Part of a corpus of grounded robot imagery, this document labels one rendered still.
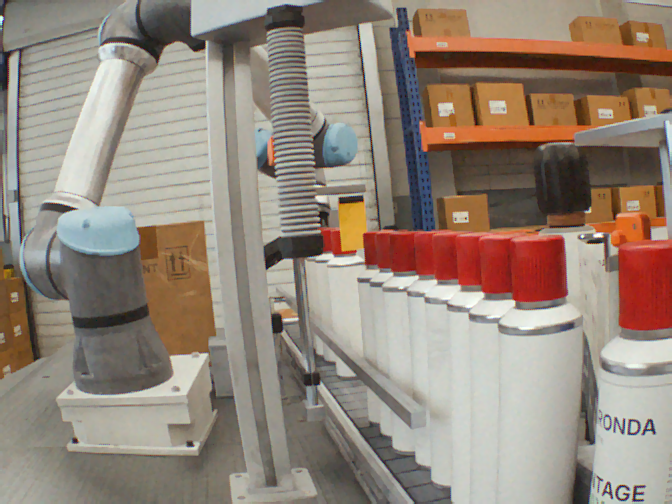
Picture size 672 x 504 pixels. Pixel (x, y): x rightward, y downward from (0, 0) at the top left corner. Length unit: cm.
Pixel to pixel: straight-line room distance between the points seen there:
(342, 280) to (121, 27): 54
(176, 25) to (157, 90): 427
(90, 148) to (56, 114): 457
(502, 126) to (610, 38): 131
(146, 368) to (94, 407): 9
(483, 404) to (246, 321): 30
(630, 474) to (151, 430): 66
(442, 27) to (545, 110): 93
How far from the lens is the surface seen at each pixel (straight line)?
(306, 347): 74
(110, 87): 104
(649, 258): 25
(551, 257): 35
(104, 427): 85
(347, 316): 93
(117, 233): 83
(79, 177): 99
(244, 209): 63
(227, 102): 65
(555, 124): 474
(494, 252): 40
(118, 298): 83
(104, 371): 84
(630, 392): 25
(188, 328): 125
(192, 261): 124
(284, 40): 54
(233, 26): 60
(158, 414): 82
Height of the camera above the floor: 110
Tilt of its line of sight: 3 degrees down
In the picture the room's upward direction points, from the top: 5 degrees counter-clockwise
